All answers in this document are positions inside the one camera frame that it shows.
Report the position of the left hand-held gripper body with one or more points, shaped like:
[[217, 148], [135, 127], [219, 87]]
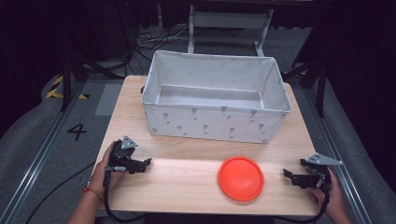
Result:
[[122, 155]]

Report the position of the orange round plastic disc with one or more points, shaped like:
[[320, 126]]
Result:
[[241, 179]]

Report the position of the yellow black floor tape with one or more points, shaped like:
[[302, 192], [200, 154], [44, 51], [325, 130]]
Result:
[[56, 90]]

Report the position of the person's right hand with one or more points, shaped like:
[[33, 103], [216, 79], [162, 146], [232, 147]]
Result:
[[335, 196]]

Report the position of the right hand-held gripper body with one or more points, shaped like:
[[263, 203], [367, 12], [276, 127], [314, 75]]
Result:
[[318, 171]]

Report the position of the grey metal stand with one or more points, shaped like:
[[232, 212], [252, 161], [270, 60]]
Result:
[[229, 20]]

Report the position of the white fabric storage box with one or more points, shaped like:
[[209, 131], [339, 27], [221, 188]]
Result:
[[214, 124]]

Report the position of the black metal stand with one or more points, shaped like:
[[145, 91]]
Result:
[[320, 84], [67, 81]]

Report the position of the person's left hand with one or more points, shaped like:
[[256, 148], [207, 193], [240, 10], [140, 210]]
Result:
[[100, 174]]

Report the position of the metal floor rail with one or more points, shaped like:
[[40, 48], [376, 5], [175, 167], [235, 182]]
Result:
[[342, 174], [37, 158]]

